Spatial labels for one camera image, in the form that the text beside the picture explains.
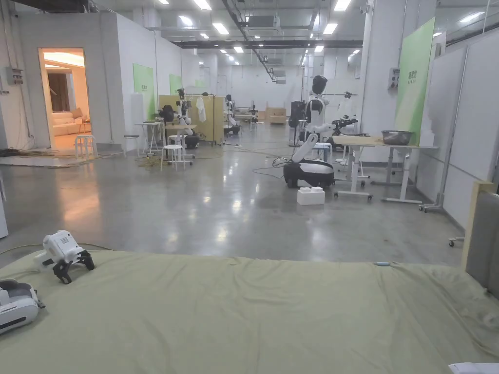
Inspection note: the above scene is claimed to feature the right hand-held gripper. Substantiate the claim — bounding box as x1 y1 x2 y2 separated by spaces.
448 362 499 374

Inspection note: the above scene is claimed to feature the grey padded headboard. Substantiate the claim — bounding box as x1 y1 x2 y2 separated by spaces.
461 181 499 298

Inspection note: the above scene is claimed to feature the white foam box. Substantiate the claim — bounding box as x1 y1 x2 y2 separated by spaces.
296 187 326 206

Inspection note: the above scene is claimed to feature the white table with metal bowl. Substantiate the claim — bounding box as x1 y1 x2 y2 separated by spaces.
331 130 440 205

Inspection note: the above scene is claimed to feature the bed with pale green sheet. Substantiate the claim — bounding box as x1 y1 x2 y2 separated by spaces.
0 249 499 374

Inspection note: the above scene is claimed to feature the green and white banner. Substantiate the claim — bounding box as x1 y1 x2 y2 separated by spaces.
394 17 436 147

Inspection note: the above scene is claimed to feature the white humanoid robot, wheeled base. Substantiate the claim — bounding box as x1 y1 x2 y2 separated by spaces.
282 75 359 189

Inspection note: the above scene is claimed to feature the wooden crate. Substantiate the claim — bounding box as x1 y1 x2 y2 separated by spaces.
266 107 287 125

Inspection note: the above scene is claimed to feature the white robot at desk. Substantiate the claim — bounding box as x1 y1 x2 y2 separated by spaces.
224 94 242 137
174 88 201 150

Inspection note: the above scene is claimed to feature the white folding table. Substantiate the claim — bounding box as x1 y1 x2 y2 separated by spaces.
134 121 163 155

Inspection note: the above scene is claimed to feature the spare white hand-held gripper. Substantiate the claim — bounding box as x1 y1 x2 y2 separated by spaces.
33 229 96 285

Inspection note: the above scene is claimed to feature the beige sofa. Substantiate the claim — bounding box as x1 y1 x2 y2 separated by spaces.
51 109 93 137

